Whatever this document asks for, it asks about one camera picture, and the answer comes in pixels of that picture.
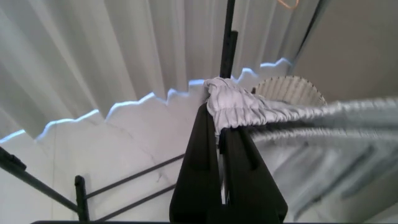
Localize white laundry basket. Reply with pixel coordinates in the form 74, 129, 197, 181
251, 75, 327, 107

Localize pale grey shorts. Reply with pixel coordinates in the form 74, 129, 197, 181
203, 77, 398, 222

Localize pink clothes hanger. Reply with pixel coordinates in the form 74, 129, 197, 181
277, 0, 300, 10

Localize white curtain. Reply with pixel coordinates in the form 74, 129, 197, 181
0, 0, 324, 141

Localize black clothes rack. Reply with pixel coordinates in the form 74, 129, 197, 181
0, 0, 239, 222

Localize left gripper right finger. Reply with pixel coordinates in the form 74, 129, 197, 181
218, 126, 289, 222

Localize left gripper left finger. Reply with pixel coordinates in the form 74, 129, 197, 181
169, 102, 223, 219

